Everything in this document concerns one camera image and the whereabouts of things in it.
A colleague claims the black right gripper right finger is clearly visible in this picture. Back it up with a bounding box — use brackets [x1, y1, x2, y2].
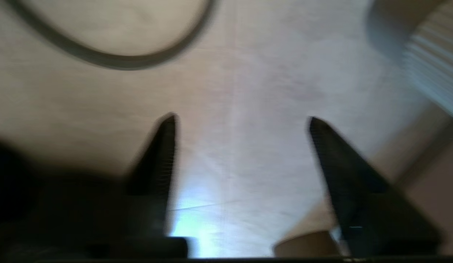
[309, 116, 442, 257]

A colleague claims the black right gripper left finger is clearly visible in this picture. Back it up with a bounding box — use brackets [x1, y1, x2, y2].
[126, 113, 189, 258]

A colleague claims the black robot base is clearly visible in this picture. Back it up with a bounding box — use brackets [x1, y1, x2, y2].
[0, 139, 128, 263]

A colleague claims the round striped grey stool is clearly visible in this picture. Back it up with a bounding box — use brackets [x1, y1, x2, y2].
[365, 0, 453, 123]

